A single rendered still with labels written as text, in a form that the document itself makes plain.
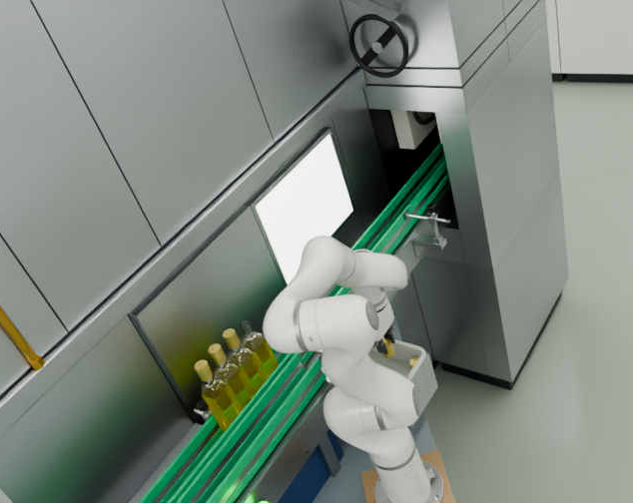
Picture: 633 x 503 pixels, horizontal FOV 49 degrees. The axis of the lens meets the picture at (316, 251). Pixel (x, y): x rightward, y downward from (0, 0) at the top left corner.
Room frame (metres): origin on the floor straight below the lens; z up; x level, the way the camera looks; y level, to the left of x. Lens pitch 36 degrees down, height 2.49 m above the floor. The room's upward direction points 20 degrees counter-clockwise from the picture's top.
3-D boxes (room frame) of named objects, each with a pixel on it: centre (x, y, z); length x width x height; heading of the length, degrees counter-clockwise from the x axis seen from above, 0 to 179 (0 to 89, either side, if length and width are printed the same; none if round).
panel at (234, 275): (1.71, 0.16, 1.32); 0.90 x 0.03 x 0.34; 133
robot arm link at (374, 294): (1.39, -0.10, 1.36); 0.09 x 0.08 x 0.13; 69
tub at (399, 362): (1.43, -0.07, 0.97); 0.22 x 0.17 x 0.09; 43
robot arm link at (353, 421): (1.12, 0.02, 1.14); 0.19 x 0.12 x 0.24; 71
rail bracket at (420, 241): (1.86, -0.39, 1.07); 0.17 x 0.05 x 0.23; 43
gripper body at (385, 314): (1.40, -0.09, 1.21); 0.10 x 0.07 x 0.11; 134
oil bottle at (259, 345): (1.44, 0.25, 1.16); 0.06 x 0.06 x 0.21; 43
